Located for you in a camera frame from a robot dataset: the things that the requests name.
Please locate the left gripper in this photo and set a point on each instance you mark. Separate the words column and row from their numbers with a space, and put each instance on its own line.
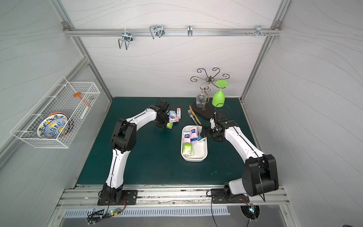
column 165, row 118

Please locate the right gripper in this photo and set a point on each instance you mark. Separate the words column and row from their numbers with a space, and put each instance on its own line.
column 209, row 133

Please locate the pink white tissue pack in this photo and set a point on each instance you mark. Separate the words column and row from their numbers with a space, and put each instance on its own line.
column 173, row 119

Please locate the light blue tissue pack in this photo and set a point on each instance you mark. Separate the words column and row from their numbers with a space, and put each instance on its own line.
column 172, row 113

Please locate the teal cartoon tissue pack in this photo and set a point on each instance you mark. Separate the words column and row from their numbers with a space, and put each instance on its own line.
column 200, row 137

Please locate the white oval storage box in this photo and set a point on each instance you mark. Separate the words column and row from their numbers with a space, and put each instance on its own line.
column 199, row 149

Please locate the pink Tempo tissue pack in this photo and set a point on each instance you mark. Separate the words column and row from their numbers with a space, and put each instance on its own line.
column 194, row 133

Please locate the pink floral Tempo pack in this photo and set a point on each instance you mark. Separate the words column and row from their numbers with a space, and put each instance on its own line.
column 186, row 137

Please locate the green white tissue pack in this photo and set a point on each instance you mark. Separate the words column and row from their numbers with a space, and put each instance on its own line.
column 187, row 150

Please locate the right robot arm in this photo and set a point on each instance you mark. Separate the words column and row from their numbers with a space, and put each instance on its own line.
column 260, row 175

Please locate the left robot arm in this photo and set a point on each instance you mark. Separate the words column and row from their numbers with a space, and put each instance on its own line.
column 124, row 138

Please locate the metal fork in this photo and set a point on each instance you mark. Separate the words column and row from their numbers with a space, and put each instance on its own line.
column 192, row 117

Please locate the black metal glass rack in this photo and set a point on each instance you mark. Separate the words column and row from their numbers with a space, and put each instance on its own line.
column 207, row 111

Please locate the wooden knife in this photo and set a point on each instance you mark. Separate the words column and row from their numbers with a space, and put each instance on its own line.
column 194, row 115

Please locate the green plastic wine glass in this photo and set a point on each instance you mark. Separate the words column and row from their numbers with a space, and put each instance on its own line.
column 218, row 99

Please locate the clear wine glass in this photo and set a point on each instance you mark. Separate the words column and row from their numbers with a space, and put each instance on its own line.
column 202, row 98

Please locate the double metal hook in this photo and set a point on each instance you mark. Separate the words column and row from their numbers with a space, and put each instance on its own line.
column 156, row 31
column 125, row 39

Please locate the single metal hook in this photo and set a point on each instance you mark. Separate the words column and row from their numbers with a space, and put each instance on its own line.
column 189, row 31

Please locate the blue yellow patterned plate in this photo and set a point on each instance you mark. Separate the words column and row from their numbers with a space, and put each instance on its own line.
column 52, row 126

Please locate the right end metal hook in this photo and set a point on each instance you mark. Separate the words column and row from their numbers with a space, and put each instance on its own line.
column 258, row 32

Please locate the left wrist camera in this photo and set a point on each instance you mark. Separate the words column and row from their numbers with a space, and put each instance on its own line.
column 163, row 105

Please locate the orange handled brush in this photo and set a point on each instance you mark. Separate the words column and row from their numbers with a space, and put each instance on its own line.
column 79, row 96

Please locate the white wire basket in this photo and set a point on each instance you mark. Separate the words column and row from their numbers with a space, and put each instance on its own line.
column 59, row 99

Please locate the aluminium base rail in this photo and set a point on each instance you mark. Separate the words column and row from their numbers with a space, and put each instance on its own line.
column 86, row 196

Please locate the aluminium top rail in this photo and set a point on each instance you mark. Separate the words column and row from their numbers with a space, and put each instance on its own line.
column 169, row 32

